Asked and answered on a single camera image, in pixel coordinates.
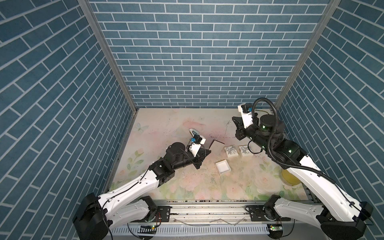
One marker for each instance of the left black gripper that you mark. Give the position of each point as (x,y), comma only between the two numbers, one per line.
(200,156)

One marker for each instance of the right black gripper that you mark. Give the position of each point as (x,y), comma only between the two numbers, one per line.
(240,129)

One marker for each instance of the white bow box lid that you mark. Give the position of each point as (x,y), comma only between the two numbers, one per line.
(244,151)

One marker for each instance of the white bow gift box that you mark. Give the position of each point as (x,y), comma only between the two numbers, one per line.
(231,151)

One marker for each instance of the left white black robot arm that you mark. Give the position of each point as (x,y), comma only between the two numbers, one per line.
(98,215)

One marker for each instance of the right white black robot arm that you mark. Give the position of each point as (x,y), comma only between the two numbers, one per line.
(339,216)

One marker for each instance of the yellow pen cup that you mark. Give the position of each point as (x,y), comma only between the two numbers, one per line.
(289,179)

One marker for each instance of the aluminium front rail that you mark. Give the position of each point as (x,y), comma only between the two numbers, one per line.
(210,211)

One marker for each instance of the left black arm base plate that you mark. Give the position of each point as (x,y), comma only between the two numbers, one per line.
(162,214)

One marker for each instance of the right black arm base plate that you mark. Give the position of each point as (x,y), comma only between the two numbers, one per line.
(259,213)

